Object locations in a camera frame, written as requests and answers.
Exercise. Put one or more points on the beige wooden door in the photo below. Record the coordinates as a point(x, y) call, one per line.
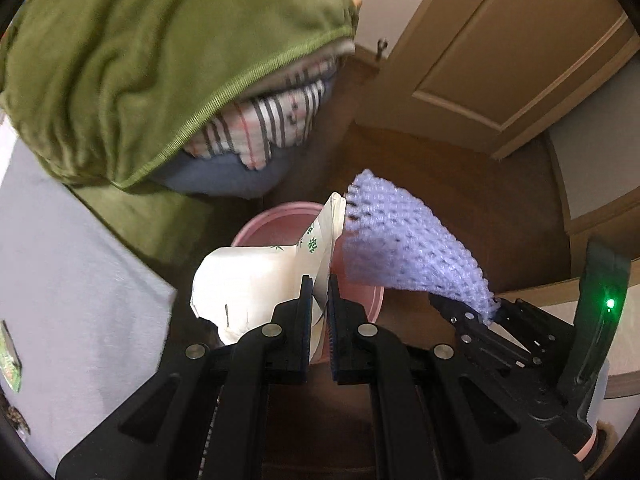
point(500, 50)

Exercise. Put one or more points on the striped white cloth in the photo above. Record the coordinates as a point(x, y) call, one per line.
point(260, 120)

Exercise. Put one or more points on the green fleece blanket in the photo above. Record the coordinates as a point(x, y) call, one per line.
point(125, 60)

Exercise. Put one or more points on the metal door stopper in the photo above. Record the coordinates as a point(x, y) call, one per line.
point(381, 50)

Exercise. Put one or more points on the purple foam net sleeve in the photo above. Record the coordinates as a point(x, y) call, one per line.
point(415, 250)

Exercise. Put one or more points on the pink plastic bucket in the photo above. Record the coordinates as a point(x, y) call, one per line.
point(270, 225)

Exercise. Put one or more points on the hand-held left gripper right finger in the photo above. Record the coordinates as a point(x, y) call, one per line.
point(336, 335)

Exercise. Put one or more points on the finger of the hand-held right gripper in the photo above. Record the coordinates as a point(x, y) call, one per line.
point(467, 332)
point(535, 320)

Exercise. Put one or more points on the green printed packet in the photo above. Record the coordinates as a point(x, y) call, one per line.
point(10, 360)

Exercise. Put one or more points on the white paper bag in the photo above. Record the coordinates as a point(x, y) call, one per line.
point(245, 285)

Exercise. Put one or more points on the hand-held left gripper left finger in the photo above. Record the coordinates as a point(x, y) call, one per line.
point(305, 327)

